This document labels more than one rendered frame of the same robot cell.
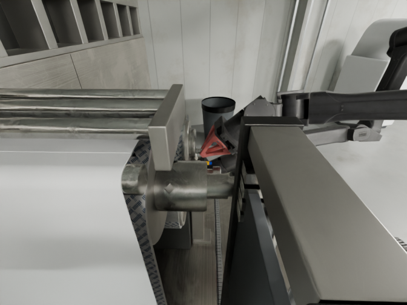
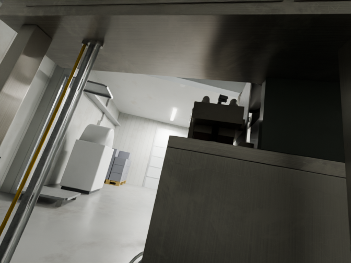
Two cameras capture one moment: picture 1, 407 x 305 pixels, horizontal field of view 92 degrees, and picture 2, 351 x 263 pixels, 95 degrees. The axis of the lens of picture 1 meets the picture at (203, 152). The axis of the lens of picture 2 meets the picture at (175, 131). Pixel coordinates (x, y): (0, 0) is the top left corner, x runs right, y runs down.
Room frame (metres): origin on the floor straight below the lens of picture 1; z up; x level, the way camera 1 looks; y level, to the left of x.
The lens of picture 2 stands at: (0.65, 0.89, 0.78)
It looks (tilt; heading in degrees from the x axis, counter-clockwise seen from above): 15 degrees up; 281
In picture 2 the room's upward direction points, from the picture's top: 12 degrees clockwise
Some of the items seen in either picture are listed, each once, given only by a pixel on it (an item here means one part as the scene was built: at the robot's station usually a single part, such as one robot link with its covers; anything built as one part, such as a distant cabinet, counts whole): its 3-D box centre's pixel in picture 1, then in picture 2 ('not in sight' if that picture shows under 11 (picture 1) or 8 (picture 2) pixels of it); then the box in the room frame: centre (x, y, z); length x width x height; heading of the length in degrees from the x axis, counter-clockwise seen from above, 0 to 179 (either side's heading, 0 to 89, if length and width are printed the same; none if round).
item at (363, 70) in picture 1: (376, 77); (93, 156); (3.26, -2.74, 0.78); 0.79 x 0.67 x 1.56; 105
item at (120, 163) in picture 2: not in sight; (116, 166); (3.79, -5.00, 0.61); 1.22 x 0.81 x 1.21; 105
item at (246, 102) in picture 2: not in sight; (242, 115); (0.50, 0.16, 1.10); 0.23 x 0.01 x 0.18; 89
